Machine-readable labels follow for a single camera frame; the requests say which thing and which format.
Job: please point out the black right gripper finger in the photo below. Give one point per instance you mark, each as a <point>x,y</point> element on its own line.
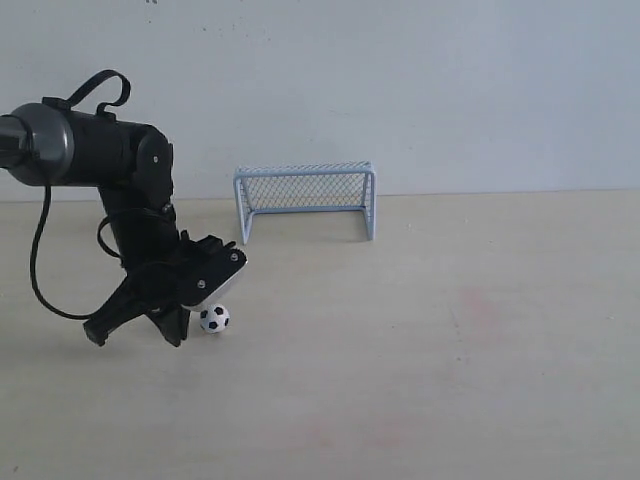
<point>172,322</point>

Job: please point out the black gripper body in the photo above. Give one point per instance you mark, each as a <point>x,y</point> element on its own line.
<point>195,275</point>

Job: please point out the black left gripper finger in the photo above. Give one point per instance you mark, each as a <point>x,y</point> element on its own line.
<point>122,306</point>

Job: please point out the small black white soccer ball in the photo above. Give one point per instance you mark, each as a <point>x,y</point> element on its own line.
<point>214,319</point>

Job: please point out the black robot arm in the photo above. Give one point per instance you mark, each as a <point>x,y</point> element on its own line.
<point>78,141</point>

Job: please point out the small white goal with net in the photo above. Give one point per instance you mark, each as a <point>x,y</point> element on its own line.
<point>308,188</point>

